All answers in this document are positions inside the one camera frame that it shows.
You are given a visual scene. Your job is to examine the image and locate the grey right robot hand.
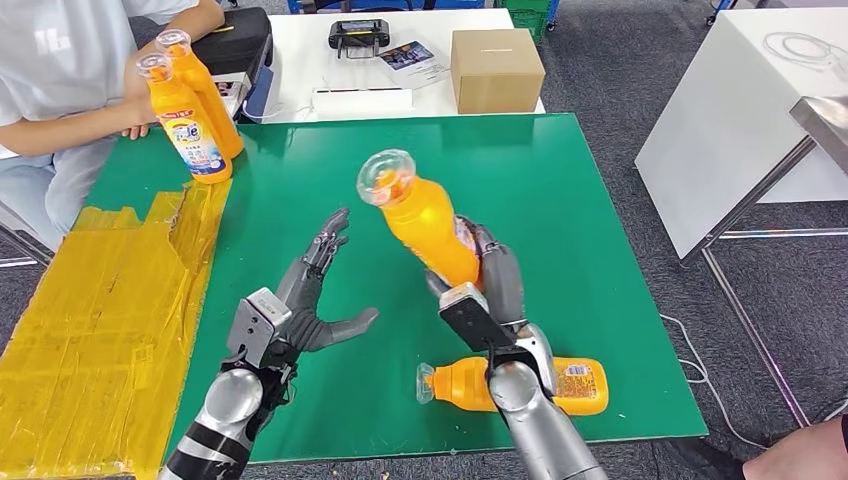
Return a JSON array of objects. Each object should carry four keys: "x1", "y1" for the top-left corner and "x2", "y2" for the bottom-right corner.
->
[{"x1": 425, "y1": 215, "x2": 528, "y2": 329}]

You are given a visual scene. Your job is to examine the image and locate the person's right hand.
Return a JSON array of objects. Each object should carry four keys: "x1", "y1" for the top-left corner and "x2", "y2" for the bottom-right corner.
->
[{"x1": 121, "y1": 104, "x2": 162, "y2": 142}]

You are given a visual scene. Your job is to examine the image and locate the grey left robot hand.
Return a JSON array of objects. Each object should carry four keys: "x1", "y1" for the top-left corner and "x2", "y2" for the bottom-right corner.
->
[{"x1": 274, "y1": 207, "x2": 380, "y2": 354}]

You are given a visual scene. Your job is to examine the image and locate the person's left hand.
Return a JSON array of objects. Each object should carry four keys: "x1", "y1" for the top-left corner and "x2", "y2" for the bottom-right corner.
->
[{"x1": 124, "y1": 46, "x2": 159, "y2": 109}]

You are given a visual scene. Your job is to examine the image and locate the orange detergent bottle clear cap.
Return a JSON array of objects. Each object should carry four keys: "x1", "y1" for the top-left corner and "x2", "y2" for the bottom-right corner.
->
[
  {"x1": 415, "y1": 356, "x2": 609, "y2": 417},
  {"x1": 356, "y1": 148, "x2": 484, "y2": 289},
  {"x1": 135, "y1": 52, "x2": 234, "y2": 185},
  {"x1": 155, "y1": 28, "x2": 245, "y2": 160}
]

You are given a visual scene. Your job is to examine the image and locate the black carry case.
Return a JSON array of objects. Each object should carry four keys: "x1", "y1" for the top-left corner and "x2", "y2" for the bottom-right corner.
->
[{"x1": 188, "y1": 5, "x2": 274, "y2": 79}]

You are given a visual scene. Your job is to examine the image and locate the person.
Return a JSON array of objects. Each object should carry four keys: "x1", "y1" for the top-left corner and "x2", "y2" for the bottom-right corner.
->
[{"x1": 0, "y1": 0, "x2": 227, "y2": 250}]

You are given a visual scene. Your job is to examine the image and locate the grey chair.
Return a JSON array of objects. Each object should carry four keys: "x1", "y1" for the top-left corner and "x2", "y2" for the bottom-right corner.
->
[{"x1": 0, "y1": 188, "x2": 61, "y2": 270}]

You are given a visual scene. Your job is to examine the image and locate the flat white box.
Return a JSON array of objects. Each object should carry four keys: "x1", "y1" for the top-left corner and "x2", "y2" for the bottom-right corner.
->
[{"x1": 309, "y1": 86, "x2": 415, "y2": 122}]

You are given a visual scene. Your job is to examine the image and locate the brown cardboard box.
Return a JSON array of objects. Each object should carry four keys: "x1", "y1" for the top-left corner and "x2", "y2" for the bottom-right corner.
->
[{"x1": 450, "y1": 27, "x2": 547, "y2": 115}]

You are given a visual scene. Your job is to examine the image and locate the black handheld controller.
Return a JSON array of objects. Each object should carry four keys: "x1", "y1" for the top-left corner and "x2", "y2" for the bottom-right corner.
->
[{"x1": 327, "y1": 17, "x2": 391, "y2": 60}]

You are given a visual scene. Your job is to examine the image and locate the yellow tape sheet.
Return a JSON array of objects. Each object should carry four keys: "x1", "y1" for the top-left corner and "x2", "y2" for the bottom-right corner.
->
[{"x1": 0, "y1": 178, "x2": 233, "y2": 480}]

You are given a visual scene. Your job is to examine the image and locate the printed booklet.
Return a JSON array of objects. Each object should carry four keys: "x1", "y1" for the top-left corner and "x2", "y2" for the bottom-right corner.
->
[{"x1": 377, "y1": 39, "x2": 452, "y2": 91}]

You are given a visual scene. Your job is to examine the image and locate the green plastic crate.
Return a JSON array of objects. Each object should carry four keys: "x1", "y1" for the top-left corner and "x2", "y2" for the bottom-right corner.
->
[{"x1": 495, "y1": 0, "x2": 554, "y2": 44}]

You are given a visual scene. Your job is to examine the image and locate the white side table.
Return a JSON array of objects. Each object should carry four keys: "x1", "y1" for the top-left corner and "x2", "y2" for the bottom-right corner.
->
[{"x1": 634, "y1": 6, "x2": 848, "y2": 429}]

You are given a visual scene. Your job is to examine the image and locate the person's leg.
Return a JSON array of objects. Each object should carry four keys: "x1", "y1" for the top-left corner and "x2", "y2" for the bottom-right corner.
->
[{"x1": 664, "y1": 413, "x2": 848, "y2": 480}]

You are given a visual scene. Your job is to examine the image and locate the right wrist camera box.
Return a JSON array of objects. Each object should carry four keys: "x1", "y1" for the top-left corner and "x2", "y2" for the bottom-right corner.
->
[{"x1": 438, "y1": 282, "x2": 519, "y2": 354}]

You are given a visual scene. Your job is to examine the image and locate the white floor cable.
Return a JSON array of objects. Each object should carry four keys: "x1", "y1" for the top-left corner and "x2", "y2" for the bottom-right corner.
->
[{"x1": 659, "y1": 312, "x2": 848, "y2": 452}]

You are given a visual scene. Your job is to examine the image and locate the coiled white cable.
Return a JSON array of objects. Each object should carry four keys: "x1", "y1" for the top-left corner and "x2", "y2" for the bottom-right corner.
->
[{"x1": 763, "y1": 29, "x2": 848, "y2": 81}]

